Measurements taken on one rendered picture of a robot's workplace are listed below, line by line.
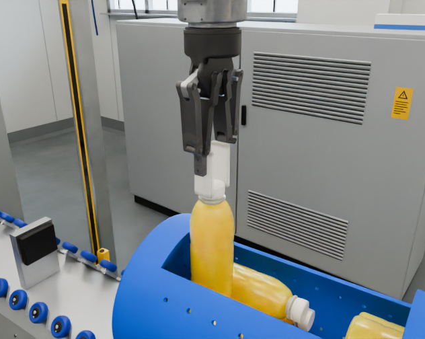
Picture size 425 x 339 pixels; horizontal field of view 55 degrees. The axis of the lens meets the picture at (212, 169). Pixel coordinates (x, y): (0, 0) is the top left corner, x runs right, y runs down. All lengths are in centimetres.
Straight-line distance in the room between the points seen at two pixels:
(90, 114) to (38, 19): 415
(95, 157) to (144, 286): 74
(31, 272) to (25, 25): 439
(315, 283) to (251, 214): 191
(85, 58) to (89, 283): 62
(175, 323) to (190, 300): 4
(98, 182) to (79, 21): 49
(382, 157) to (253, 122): 75
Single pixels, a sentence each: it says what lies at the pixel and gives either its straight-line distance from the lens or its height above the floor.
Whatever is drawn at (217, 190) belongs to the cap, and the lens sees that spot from 60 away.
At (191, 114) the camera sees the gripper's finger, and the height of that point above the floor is 146.
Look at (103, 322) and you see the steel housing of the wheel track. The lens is 100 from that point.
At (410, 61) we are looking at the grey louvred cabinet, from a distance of 206.
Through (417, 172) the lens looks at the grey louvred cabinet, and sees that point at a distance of 216.
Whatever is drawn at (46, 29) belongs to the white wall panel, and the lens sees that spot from 545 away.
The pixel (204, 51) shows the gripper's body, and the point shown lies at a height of 153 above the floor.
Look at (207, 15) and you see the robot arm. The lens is 52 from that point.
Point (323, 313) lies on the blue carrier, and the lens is 82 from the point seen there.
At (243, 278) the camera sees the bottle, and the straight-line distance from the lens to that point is 73.
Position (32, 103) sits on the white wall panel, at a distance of 541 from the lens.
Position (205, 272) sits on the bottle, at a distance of 66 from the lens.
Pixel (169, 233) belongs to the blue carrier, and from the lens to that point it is 69.
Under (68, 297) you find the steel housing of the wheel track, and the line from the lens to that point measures 109.
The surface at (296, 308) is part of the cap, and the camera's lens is 71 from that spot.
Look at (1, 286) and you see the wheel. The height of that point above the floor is 97.
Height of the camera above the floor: 159
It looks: 23 degrees down
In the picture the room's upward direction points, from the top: straight up
